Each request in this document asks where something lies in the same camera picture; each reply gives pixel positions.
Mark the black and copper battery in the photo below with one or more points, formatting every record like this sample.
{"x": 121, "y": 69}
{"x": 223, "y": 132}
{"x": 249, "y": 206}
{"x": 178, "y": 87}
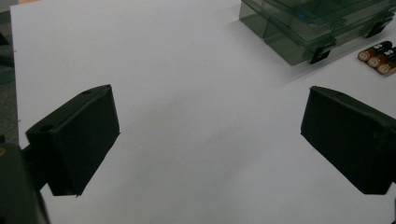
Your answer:
{"x": 381, "y": 59}
{"x": 372, "y": 51}
{"x": 387, "y": 67}

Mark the smoky transparent compartment storage box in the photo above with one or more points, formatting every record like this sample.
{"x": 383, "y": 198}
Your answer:
{"x": 286, "y": 31}

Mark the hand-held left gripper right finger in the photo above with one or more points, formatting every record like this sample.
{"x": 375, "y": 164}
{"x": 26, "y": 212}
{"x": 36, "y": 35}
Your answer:
{"x": 351, "y": 140}

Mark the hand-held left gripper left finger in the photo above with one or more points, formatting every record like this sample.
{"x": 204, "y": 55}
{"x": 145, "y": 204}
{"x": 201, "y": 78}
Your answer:
{"x": 77, "y": 140}

